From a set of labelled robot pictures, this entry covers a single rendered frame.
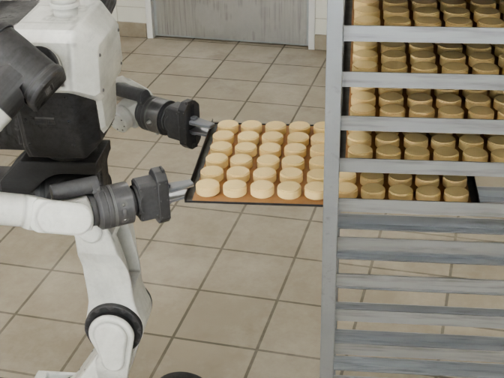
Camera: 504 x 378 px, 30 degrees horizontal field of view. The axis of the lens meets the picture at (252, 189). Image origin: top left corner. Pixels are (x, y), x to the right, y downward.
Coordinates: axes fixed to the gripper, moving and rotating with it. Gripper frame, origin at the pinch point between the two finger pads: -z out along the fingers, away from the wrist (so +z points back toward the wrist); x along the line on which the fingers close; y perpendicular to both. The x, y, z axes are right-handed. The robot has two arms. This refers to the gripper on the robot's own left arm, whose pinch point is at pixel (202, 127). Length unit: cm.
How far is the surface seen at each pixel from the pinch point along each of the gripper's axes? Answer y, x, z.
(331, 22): -19, 39, -48
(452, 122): -5, 18, -66
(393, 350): -9, -36, -58
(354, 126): -14, 17, -50
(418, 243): -7, -9, -62
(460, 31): -5, 36, -66
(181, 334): 38, -104, 48
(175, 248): 81, -103, 87
